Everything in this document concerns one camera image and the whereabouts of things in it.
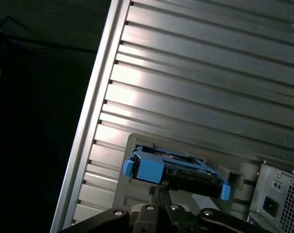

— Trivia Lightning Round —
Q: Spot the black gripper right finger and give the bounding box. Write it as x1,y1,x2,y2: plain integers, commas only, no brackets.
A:
161,181,253,233

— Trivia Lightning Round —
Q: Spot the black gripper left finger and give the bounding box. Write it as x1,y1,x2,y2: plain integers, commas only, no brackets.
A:
61,185,168,233

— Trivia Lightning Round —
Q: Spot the hard disk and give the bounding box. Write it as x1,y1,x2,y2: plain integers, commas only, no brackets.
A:
122,145,232,201

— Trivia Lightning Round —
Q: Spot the grey parts rack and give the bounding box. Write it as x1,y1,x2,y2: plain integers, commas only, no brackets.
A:
117,133,262,219

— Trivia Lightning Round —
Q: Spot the black open PC case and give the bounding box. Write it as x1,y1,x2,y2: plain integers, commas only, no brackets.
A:
246,157,294,233

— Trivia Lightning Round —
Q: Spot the grey power supply unit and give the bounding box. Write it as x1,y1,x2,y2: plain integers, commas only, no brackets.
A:
263,169,294,233

